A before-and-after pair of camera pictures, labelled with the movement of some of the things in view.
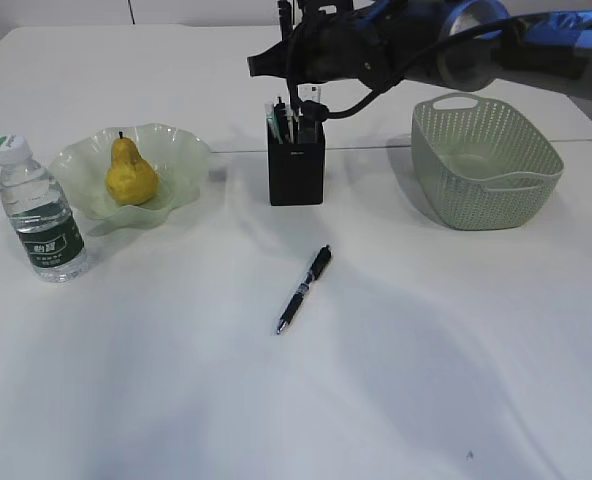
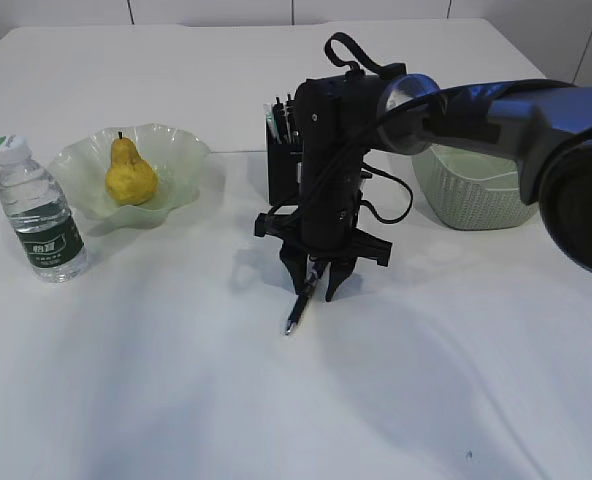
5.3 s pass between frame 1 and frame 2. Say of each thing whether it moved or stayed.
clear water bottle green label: stayed
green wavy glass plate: stayed
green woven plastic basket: stayed
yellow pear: stayed
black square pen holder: stayed
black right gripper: moved
